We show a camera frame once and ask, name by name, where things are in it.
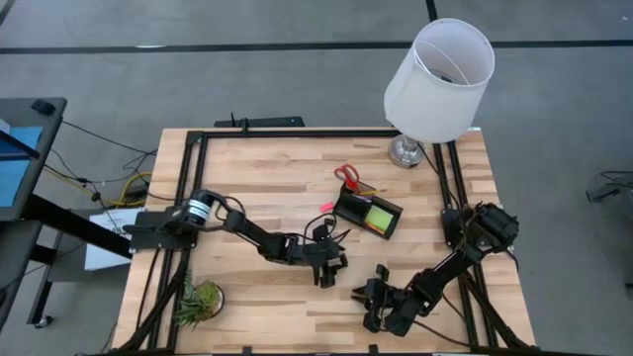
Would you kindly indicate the white shade table lamp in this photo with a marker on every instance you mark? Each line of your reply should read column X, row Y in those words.
column 435, row 99

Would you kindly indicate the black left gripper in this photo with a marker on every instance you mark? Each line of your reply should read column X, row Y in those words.
column 324, row 254

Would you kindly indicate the grey office desk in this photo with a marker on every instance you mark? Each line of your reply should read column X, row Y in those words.
column 52, row 133

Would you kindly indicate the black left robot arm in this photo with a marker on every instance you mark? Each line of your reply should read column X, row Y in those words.
column 247, row 230

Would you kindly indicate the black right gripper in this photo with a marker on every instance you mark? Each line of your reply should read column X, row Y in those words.
column 383, row 299

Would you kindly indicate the black aluminium table frame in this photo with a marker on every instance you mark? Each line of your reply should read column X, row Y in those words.
column 297, row 134

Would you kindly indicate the multicolour sticky note pad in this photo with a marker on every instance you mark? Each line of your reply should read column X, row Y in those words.
column 380, row 218

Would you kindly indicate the black router box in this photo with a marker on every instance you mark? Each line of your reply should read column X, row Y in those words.
column 267, row 121

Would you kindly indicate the black computer mouse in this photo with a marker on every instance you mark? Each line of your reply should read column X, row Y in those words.
column 43, row 106

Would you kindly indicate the pink eraser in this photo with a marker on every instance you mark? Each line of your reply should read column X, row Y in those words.
column 327, row 206

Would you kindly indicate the potted succulent plant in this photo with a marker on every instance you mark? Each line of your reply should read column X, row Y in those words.
column 203, row 301

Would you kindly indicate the white paper sheet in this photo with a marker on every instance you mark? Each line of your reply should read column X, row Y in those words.
column 104, row 252

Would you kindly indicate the yellow pencil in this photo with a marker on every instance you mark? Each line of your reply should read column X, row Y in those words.
column 373, row 192

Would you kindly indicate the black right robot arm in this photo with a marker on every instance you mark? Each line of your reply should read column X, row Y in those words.
column 445, row 272

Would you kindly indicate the black mesh desk organizer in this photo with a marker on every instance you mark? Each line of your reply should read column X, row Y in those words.
column 353, row 210

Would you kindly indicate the blue panel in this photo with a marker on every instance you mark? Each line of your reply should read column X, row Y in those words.
column 15, row 173

